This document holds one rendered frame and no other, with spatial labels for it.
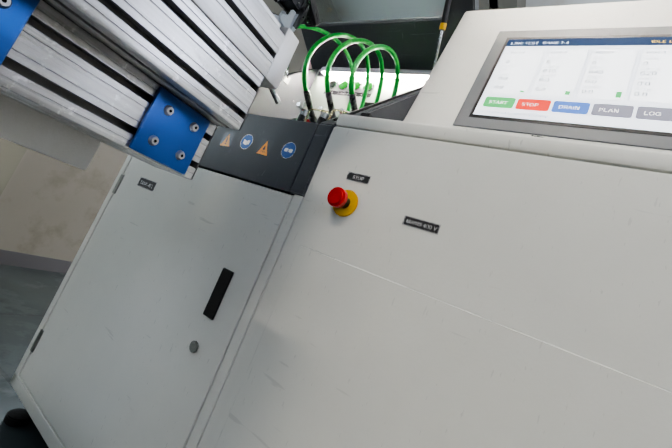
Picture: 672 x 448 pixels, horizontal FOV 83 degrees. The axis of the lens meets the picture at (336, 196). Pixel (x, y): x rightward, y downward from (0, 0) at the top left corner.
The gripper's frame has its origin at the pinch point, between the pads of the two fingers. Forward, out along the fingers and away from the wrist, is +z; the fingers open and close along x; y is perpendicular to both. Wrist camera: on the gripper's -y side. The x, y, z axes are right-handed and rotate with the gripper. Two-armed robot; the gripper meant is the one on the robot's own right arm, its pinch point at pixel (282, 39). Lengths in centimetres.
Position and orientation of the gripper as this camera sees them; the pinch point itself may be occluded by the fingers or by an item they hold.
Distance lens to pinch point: 119.7
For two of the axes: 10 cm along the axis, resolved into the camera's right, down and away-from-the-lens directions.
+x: 7.9, 2.2, -5.8
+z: -3.7, 9.1, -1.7
